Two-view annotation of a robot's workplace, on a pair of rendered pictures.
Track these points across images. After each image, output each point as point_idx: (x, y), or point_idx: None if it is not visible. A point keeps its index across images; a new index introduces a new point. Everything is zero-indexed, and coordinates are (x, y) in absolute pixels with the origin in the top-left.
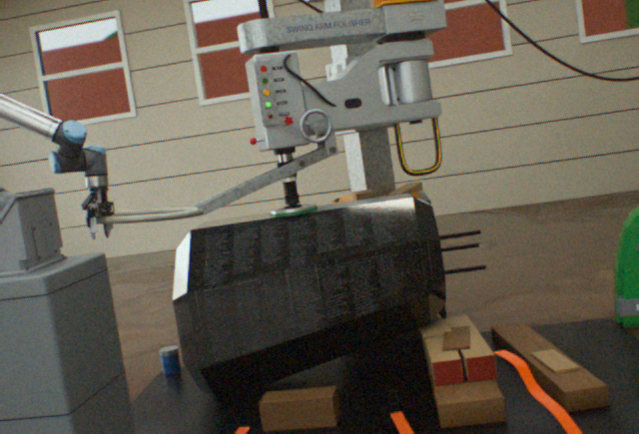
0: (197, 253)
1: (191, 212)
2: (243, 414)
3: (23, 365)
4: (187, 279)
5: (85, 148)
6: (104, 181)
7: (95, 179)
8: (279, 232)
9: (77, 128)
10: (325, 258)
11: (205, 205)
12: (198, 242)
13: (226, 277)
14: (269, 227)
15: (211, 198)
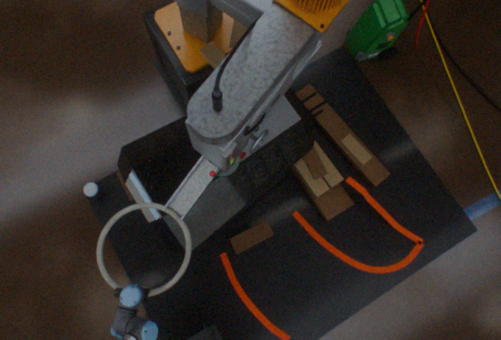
0: (178, 229)
1: (190, 241)
2: None
3: None
4: (183, 247)
5: (131, 306)
6: (145, 294)
7: (141, 301)
8: (226, 187)
9: (151, 332)
10: (262, 189)
11: (183, 218)
12: (174, 222)
13: (207, 233)
14: (217, 187)
15: (172, 198)
